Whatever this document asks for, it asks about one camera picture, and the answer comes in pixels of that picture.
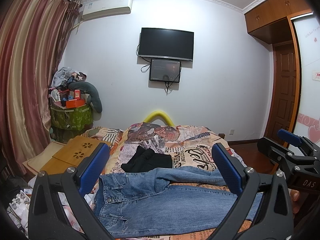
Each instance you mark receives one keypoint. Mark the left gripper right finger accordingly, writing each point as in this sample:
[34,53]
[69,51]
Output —
[273,218]

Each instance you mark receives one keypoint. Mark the striped red curtain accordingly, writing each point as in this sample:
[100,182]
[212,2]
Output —
[34,35]

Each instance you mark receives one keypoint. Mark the white sliding wardrobe door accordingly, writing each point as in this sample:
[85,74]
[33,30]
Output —
[307,32]

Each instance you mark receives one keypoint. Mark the small wall monitor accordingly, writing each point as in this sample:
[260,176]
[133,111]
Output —
[162,70]

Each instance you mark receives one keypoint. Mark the black wall television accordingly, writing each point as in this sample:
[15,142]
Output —
[166,44]

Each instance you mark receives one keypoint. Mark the person right hand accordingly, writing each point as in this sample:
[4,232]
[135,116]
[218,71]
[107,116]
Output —
[297,200]

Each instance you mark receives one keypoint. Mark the yellow foam tube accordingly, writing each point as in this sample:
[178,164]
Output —
[159,115]

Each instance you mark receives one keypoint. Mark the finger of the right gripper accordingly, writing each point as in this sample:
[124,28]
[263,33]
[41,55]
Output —
[305,145]
[277,153]

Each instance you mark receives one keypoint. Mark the orange box on pile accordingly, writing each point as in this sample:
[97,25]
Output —
[74,103]

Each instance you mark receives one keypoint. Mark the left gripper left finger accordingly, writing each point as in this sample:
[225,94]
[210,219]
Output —
[47,218]

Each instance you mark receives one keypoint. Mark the blue denim jeans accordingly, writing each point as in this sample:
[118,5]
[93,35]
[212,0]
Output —
[163,201]

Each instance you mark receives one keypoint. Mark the black folded garment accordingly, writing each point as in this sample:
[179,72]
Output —
[145,160]

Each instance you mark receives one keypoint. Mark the white air conditioner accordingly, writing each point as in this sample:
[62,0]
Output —
[103,8]

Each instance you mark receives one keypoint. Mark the green storage box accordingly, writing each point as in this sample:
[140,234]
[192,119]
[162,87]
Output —
[73,119]

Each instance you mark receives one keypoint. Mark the wooden overhead cabinet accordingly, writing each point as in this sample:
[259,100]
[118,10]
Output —
[269,21]

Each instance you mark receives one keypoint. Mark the grey neck pillow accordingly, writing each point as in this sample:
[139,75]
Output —
[88,88]

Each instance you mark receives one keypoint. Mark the printed bed quilt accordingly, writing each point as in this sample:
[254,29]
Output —
[187,145]

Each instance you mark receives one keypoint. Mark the brown wooden door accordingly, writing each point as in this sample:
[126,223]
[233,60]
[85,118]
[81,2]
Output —
[283,90]

